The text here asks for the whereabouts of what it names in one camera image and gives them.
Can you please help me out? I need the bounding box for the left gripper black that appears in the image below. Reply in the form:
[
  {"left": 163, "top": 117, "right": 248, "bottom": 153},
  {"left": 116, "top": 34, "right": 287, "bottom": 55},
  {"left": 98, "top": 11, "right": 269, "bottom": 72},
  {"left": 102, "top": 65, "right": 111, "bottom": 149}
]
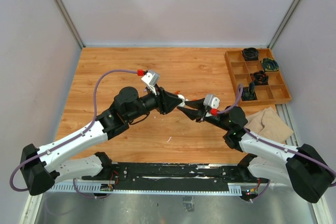
[{"left": 127, "top": 84, "right": 183, "bottom": 122}]

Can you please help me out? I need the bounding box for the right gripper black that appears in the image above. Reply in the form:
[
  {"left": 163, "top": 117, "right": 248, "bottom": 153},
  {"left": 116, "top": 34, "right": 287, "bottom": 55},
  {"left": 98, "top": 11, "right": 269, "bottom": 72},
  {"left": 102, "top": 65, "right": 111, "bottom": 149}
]
[{"left": 177, "top": 98, "right": 230, "bottom": 132}]

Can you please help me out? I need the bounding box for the white earbud charging case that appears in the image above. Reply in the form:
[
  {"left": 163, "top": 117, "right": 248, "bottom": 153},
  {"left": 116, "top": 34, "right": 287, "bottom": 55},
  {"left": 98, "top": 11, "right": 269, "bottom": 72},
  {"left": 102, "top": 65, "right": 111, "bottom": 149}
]
[{"left": 177, "top": 94, "right": 186, "bottom": 108}]

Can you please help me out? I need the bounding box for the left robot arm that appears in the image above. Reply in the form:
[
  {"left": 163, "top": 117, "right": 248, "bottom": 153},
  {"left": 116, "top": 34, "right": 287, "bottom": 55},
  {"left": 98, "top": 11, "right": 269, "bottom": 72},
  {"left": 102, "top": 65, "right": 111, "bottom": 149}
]
[{"left": 20, "top": 87, "right": 185, "bottom": 196}]

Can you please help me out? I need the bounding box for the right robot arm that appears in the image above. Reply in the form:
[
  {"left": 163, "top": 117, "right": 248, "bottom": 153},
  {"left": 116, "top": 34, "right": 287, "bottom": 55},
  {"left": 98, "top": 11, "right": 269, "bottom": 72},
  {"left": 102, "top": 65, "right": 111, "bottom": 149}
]
[{"left": 178, "top": 97, "right": 335, "bottom": 203}]

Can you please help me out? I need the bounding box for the dark blue rolled sock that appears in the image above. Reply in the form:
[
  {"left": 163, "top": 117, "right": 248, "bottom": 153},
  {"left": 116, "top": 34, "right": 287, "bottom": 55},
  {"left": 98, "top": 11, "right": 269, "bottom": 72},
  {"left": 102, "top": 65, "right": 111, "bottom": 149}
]
[{"left": 241, "top": 81, "right": 257, "bottom": 101}]

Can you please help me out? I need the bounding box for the wooden compartment tray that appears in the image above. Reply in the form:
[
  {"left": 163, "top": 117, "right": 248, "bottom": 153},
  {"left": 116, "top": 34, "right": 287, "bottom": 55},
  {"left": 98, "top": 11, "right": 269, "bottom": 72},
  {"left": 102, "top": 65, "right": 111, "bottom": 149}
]
[{"left": 225, "top": 48, "right": 292, "bottom": 106}]

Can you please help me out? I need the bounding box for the black orange rolled sock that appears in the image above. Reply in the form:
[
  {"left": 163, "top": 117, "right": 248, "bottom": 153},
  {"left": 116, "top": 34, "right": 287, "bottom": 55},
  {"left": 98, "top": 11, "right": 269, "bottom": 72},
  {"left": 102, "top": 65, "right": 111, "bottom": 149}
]
[{"left": 251, "top": 71, "right": 269, "bottom": 86}]

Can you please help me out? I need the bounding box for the beige cloth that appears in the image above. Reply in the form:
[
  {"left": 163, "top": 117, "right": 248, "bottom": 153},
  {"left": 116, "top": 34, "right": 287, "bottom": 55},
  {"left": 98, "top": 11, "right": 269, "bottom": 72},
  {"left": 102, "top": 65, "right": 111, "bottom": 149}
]
[{"left": 245, "top": 107, "right": 293, "bottom": 143}]

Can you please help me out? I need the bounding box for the dark green rolled sock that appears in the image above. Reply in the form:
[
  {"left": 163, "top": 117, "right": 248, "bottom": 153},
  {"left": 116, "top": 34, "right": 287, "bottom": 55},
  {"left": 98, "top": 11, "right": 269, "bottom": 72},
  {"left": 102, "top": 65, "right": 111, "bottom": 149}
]
[{"left": 261, "top": 58, "right": 279, "bottom": 72}]

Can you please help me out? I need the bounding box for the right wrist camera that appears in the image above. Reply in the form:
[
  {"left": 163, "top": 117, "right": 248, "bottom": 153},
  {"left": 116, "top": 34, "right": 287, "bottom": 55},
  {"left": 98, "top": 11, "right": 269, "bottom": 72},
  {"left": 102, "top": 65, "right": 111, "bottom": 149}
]
[{"left": 203, "top": 94, "right": 220, "bottom": 109}]

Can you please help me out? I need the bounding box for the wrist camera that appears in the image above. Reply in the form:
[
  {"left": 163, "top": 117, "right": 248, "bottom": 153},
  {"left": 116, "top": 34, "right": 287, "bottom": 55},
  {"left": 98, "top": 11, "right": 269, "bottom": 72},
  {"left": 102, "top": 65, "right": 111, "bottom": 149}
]
[
  {"left": 141, "top": 69, "right": 160, "bottom": 95},
  {"left": 203, "top": 94, "right": 220, "bottom": 109}
]

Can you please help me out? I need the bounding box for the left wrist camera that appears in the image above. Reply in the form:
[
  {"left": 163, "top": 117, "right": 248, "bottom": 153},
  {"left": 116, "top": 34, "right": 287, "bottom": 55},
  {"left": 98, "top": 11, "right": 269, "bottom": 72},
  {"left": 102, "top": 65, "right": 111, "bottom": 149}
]
[{"left": 141, "top": 69, "right": 160, "bottom": 95}]

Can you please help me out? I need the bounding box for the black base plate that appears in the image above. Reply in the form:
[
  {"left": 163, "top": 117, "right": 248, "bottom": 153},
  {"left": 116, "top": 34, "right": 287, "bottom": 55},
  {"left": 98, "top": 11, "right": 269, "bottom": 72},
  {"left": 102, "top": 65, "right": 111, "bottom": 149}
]
[{"left": 81, "top": 162, "right": 258, "bottom": 192}]

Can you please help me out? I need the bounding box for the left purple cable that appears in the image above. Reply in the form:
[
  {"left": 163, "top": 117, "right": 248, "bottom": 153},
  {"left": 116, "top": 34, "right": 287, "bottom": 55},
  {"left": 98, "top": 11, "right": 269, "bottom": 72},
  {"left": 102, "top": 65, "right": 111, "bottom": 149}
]
[{"left": 9, "top": 69, "right": 145, "bottom": 192}]

